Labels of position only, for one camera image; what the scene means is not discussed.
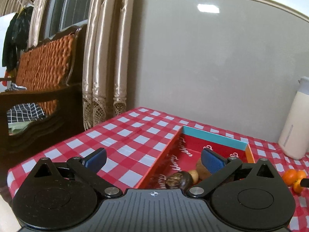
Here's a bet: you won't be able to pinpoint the beige satin curtain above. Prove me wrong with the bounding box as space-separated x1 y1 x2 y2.
26 0 137 131

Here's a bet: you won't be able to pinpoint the orange mandarin by jug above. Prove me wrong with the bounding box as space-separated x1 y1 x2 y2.
297 170 307 180

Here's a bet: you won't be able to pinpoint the red white checkered tablecloth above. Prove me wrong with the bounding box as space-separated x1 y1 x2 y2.
7 107 308 231

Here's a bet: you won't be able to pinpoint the colourful cardboard box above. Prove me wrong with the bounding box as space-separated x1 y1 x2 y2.
134 126 255 189

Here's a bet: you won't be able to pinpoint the cream grey thermos jug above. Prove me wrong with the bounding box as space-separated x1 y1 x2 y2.
278 77 309 160

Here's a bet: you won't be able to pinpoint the dark orange mandarin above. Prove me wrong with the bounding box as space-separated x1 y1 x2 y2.
282 169 298 186

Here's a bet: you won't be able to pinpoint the small front orange mandarin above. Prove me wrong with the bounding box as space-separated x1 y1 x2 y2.
293 179 304 194

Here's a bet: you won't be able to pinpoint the wooden sofa orange cushion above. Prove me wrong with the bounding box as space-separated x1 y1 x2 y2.
1 25 87 188

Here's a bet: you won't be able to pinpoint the black white checked cloth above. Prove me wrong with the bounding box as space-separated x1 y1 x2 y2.
7 103 46 124

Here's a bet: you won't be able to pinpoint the dark brown passion fruit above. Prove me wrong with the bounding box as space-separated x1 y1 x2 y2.
165 171 193 190

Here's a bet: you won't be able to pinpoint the dark hanging clothes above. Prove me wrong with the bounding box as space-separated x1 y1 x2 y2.
2 6 34 72

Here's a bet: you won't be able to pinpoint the brown kiwi fruit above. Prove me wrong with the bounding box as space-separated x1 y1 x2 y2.
195 158 212 180

